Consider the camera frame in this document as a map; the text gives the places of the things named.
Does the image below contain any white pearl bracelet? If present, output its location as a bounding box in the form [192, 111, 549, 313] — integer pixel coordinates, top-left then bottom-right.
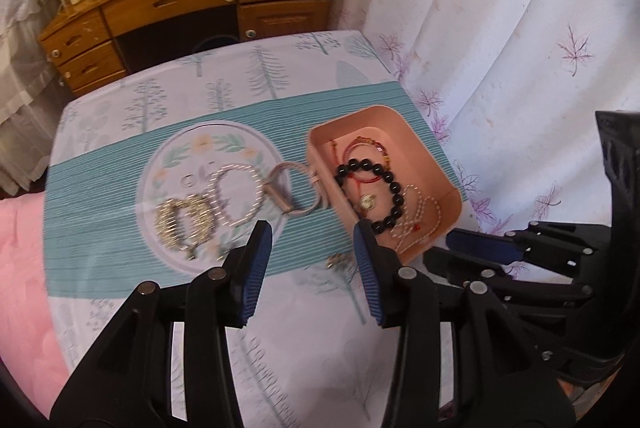
[207, 163, 266, 226]

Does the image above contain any white floral curtain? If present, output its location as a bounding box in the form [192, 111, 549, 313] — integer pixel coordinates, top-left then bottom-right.
[331, 0, 639, 233]

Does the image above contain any black bead bracelet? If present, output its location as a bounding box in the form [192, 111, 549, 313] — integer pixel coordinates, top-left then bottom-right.
[333, 156, 406, 235]

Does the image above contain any pink quilt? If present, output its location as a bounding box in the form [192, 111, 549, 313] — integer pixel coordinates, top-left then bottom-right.
[0, 192, 68, 415]

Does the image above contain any pink smart watch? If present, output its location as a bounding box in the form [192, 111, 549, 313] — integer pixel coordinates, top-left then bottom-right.
[262, 161, 329, 218]

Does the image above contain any pink drawer box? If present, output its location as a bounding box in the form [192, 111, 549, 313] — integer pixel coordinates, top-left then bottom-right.
[307, 106, 462, 263]

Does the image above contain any gold coin pendant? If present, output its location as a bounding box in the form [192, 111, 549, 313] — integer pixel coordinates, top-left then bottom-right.
[358, 193, 376, 211]

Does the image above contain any wooden desk with drawers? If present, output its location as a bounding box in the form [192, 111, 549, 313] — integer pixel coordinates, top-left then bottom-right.
[39, 0, 331, 96]

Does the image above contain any small pearl bracelet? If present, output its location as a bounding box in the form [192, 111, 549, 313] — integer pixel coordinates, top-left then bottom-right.
[389, 183, 444, 254]

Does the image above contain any tree print tablecloth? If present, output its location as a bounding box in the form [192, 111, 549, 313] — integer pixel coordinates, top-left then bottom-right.
[43, 30, 467, 428]

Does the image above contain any cream lace cover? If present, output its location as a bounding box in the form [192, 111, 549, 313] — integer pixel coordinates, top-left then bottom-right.
[1, 0, 72, 196]

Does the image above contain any red cord silver bracelet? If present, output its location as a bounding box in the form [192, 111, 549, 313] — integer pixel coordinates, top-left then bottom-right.
[330, 135, 393, 186]

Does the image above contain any gold flower earring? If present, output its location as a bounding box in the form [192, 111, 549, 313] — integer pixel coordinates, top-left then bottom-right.
[326, 254, 352, 270]

